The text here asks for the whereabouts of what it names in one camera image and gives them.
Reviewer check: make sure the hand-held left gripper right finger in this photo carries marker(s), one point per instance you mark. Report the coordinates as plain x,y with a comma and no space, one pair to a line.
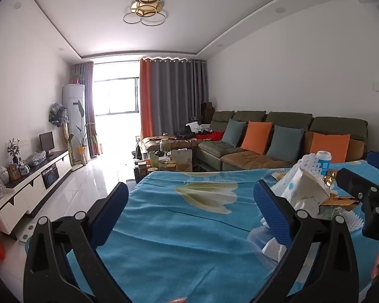
271,214

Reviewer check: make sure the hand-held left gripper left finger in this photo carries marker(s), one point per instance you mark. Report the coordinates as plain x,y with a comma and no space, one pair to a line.
113,203

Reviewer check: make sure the white tissue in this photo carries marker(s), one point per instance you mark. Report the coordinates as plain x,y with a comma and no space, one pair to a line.
273,249

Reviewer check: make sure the crumpled gold foil wrapper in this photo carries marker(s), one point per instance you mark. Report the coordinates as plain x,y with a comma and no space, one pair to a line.
330,178

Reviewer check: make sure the gold foil packet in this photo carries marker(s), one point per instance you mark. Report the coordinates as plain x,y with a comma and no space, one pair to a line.
339,200

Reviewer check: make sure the blue label cup white lid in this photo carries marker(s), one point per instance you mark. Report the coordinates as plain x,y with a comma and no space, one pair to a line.
324,164

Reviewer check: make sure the white fluted paper liner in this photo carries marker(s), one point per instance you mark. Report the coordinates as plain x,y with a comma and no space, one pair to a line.
347,221

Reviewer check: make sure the clear cracker packet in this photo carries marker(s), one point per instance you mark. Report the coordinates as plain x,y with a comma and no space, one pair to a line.
279,175

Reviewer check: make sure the orange pillow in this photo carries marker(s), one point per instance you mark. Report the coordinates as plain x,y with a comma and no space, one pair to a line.
255,137
330,143

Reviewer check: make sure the coffee table with jars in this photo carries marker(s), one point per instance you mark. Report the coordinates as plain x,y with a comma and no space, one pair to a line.
151,164

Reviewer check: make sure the blue floral blanket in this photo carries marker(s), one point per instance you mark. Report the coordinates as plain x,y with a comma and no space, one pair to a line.
177,233

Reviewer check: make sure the tall leafy potted plant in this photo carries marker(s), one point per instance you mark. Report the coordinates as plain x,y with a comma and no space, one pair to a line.
82,139

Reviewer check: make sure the teal pillow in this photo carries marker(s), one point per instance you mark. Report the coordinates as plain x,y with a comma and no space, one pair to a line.
284,143
233,132

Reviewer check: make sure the brown paper bag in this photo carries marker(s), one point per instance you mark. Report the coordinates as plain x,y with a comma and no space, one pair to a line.
181,161

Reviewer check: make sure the white TV cabinet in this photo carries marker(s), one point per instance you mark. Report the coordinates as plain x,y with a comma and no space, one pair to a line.
28,192

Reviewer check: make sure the clear plastic bag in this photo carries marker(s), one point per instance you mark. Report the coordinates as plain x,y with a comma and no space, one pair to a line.
38,158

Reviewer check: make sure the grey sofa with cushions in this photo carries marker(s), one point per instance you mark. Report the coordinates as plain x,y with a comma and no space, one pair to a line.
287,118

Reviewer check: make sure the black monitor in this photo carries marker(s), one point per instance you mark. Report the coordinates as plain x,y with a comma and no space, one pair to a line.
46,142

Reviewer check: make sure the white bathroom scale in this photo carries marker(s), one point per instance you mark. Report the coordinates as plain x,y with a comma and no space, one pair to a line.
26,231

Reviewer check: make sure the white standing air conditioner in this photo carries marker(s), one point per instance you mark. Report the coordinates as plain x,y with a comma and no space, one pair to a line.
74,116

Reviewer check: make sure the blue and white jar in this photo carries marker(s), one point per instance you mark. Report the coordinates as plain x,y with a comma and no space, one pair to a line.
24,168

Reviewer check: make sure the striped purple curtain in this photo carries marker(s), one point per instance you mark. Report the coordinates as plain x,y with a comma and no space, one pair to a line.
89,107

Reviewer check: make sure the covered standing fan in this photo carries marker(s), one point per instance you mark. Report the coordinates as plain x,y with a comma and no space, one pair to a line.
58,115

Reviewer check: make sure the window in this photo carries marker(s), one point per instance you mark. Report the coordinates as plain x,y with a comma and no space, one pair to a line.
117,96

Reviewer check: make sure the pile of clothes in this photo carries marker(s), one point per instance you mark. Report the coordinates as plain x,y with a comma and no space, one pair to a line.
199,131

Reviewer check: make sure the small plant in blue vase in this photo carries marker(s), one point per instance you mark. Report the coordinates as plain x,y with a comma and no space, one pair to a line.
14,151

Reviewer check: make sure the white ceramic jar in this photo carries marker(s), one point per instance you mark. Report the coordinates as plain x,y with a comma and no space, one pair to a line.
3,175

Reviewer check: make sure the orange and grey curtain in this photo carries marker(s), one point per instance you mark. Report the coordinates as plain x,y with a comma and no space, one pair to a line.
173,97

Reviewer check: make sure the potted plant on air conditioner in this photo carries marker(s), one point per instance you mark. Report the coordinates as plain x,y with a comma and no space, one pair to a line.
76,79

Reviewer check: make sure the wooden picture frame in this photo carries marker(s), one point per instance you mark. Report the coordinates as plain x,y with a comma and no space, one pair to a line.
14,172

